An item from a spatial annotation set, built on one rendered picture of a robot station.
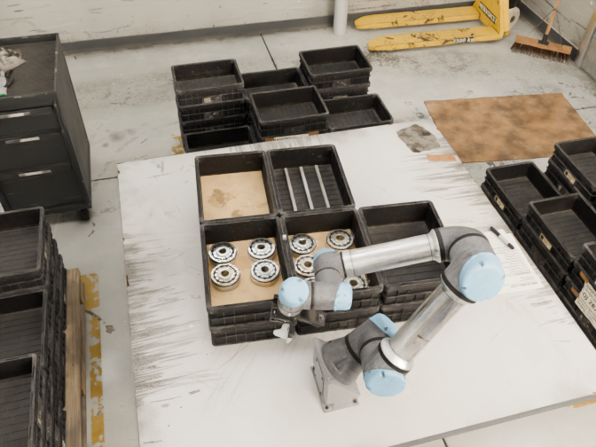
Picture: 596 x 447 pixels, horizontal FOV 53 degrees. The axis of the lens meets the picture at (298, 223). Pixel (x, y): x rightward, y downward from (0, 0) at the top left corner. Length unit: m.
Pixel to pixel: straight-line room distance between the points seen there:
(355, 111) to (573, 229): 1.44
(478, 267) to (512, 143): 2.90
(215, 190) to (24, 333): 1.00
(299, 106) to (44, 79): 1.39
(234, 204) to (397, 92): 2.52
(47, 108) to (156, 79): 1.79
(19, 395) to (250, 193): 1.15
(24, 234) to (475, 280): 2.11
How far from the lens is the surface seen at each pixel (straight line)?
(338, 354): 1.88
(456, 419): 2.08
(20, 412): 2.43
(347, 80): 3.77
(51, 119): 3.23
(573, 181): 3.57
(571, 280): 3.05
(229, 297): 2.11
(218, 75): 3.86
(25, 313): 2.84
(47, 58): 3.49
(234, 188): 2.50
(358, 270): 1.67
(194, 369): 2.11
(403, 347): 1.70
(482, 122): 4.52
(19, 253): 2.93
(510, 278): 2.49
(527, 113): 4.75
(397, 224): 2.39
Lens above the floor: 2.49
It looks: 45 degrees down
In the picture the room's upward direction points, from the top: 2 degrees clockwise
